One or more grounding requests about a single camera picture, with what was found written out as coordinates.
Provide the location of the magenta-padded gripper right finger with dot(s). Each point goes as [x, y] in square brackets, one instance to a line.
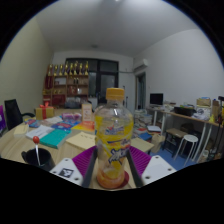
[156, 170]

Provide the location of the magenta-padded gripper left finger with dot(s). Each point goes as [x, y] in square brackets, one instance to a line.
[65, 171]

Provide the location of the yellow-labelled orange drink bottle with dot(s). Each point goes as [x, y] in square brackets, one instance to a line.
[113, 133]

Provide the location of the flat round red coaster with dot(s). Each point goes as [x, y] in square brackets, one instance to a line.
[126, 180]

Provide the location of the teal book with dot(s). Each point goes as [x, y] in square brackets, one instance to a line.
[55, 138]

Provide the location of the pale yellow notepad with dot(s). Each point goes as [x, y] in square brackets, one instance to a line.
[81, 140]

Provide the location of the brown wooden stool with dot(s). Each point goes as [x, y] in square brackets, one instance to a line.
[175, 132]

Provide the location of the red lollipop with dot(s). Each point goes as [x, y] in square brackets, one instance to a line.
[36, 139]

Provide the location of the white round stool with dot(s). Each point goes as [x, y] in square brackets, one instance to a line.
[190, 138]

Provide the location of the white booklet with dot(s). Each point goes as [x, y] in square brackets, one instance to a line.
[38, 132]

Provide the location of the beige block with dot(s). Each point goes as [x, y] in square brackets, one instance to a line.
[21, 130]

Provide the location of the yellow gift box red ribbon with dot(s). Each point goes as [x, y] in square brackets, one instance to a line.
[45, 112]

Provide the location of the beige orange card box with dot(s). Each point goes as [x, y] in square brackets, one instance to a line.
[87, 112]

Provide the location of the black pot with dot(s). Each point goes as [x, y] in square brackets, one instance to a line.
[184, 111]

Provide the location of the long wooden side desk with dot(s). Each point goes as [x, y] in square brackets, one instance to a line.
[200, 120]

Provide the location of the computer monitor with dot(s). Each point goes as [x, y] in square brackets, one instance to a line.
[156, 99]

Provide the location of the black office chair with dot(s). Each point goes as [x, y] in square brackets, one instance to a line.
[13, 113]

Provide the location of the cardboard box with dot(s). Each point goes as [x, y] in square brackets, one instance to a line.
[203, 102]

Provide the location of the wooden shelf unit with trophies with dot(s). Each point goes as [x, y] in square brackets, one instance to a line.
[65, 86]

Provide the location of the black framed glass door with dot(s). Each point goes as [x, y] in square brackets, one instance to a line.
[103, 81]

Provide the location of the white wall air conditioner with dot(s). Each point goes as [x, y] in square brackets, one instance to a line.
[141, 65]

